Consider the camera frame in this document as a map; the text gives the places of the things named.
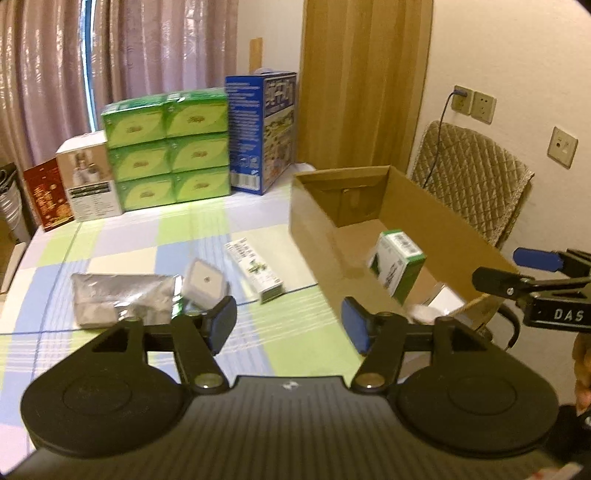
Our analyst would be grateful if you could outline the red gift box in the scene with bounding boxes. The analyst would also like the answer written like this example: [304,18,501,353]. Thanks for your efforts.
[23,158,75,232]

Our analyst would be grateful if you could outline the stack of green boxes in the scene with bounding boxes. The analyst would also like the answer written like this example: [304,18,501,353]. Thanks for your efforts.
[100,88,232,213]

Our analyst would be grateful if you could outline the curtain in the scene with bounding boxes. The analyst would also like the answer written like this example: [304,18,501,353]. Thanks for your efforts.
[0,0,241,185]

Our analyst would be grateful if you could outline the desktop with checked cloth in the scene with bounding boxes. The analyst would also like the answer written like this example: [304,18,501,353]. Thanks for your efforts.
[0,159,416,462]

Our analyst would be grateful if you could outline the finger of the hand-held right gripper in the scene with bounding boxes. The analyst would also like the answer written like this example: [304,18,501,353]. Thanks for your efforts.
[513,248,591,278]
[472,267,539,296]

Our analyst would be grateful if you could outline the beige diffuser box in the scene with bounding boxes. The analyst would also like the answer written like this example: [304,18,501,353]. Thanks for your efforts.
[55,130,124,223]

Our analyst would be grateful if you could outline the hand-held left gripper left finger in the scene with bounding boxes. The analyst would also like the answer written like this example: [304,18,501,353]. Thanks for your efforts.
[92,295,238,395]

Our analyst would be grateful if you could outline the metal bucket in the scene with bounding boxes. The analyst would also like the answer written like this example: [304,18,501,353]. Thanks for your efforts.
[0,164,32,245]

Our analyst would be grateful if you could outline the long white tube box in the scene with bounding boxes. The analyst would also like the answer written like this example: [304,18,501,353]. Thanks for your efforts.
[225,237,284,305]

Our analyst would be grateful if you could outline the green medicine box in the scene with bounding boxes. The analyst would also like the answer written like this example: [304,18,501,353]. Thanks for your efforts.
[367,228,426,305]

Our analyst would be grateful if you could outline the wooden door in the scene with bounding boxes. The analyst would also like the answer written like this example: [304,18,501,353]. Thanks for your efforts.
[300,0,435,172]

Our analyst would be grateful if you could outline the tall blue printed box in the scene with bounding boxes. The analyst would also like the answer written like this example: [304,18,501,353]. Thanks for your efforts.
[225,70,297,195]

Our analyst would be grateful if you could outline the person's right hand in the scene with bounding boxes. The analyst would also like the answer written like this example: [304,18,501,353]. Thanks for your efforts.
[573,331,591,414]

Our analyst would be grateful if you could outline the chair with quilted cover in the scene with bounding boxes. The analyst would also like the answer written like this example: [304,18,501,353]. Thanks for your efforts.
[410,121,535,352]

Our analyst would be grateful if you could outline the beige wall outlet plate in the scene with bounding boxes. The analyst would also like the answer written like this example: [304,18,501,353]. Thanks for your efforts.
[547,126,579,169]

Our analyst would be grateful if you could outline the white square case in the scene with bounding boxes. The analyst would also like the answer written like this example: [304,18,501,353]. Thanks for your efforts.
[181,258,230,315]

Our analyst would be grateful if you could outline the brown cardboard box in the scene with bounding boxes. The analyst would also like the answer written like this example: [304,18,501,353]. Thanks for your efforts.
[289,165,520,333]

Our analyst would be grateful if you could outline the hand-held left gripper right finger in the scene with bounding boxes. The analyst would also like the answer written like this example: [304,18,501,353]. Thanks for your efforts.
[341,298,490,395]

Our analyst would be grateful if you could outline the silver foil pouch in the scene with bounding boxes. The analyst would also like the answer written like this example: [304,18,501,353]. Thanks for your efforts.
[70,272,185,329]

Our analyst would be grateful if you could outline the dark charger cable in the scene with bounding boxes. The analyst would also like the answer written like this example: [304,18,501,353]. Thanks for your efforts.
[422,90,462,191]

